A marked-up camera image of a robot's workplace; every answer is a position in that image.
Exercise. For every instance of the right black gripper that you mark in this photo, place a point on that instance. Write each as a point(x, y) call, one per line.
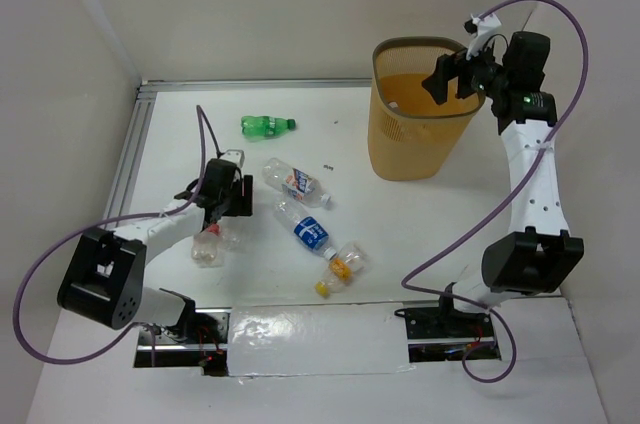
point(437, 84)

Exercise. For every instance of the clear bottle orange white label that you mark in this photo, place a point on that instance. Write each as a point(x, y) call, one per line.
point(295, 183)

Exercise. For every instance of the green plastic bottle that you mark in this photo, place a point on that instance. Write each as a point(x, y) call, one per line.
point(266, 127)

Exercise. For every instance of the clear bottle red label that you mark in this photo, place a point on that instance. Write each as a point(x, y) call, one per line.
point(208, 248)

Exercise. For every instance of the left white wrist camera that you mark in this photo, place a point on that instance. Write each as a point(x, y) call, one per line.
point(235, 156)

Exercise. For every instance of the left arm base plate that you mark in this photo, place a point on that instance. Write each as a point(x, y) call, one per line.
point(204, 347)

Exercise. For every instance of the white tape sheet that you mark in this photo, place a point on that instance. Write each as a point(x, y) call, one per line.
point(316, 340)

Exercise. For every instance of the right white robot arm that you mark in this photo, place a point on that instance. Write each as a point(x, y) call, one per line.
point(538, 252)

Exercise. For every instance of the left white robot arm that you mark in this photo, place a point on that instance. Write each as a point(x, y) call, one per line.
point(105, 279)

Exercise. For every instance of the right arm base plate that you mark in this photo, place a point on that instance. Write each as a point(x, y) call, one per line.
point(435, 337)

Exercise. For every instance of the clear bottle blue label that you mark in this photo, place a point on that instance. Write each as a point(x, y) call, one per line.
point(304, 227)

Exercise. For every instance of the aluminium frame rail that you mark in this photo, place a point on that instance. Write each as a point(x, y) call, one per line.
point(161, 156)

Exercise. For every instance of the clear bottle yellow cap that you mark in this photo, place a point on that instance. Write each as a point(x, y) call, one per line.
point(343, 270)

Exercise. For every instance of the orange mesh waste bin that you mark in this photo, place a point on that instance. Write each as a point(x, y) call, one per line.
point(413, 142)

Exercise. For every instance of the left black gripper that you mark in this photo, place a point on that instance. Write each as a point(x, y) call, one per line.
point(245, 195)

